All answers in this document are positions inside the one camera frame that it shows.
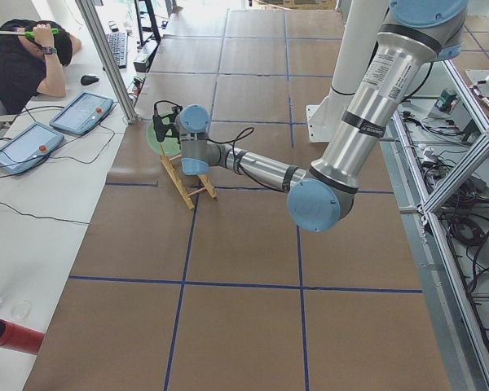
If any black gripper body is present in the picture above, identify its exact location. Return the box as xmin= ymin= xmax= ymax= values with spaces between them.
xmin=152 ymin=105 xmax=183 ymax=142

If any light green round plate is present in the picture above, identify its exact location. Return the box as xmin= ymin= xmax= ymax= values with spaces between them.
xmin=146 ymin=122 xmax=181 ymax=156

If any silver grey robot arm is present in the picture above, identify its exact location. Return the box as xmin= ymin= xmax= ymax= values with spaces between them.
xmin=152 ymin=1 xmax=467 ymax=232

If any wooden plate rack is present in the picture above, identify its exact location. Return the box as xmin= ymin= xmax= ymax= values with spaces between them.
xmin=160 ymin=154 xmax=218 ymax=210

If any blue teach pendant tablet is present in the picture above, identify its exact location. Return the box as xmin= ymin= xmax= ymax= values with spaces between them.
xmin=50 ymin=91 xmax=114 ymax=136

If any black computer mouse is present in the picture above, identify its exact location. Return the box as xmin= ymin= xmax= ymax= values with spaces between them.
xmin=80 ymin=74 xmax=99 ymax=86

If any black keyboard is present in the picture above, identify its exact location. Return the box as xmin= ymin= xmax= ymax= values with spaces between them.
xmin=105 ymin=32 xmax=128 ymax=68

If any person in black shirt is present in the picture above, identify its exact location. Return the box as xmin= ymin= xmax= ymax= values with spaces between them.
xmin=0 ymin=19 xmax=82 ymax=115

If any red cylinder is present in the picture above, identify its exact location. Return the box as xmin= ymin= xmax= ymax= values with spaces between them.
xmin=0 ymin=319 xmax=45 ymax=355

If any aluminium frame post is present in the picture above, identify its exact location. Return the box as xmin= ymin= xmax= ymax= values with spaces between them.
xmin=76 ymin=0 xmax=138 ymax=124

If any green handled tool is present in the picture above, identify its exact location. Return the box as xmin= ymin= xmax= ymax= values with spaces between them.
xmin=0 ymin=29 xmax=48 ymax=42

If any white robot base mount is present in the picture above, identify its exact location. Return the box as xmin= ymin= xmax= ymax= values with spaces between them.
xmin=305 ymin=0 xmax=392 ymax=144

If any aluminium frame truss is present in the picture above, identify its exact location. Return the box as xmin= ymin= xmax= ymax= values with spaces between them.
xmin=384 ymin=51 xmax=489 ymax=390

